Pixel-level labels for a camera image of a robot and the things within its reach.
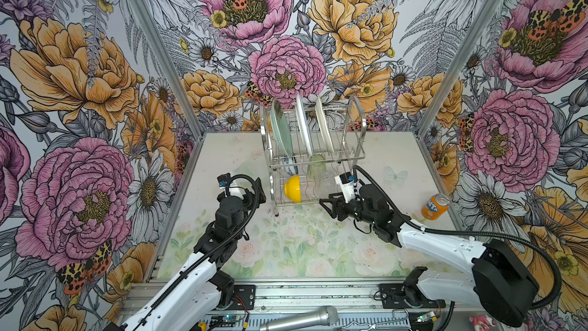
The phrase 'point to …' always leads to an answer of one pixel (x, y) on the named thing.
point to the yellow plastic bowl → (292, 188)
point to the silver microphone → (325, 316)
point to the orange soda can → (436, 206)
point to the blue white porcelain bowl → (291, 165)
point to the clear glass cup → (317, 188)
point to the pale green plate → (281, 127)
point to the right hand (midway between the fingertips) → (326, 206)
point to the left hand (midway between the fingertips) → (248, 188)
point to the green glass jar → (316, 171)
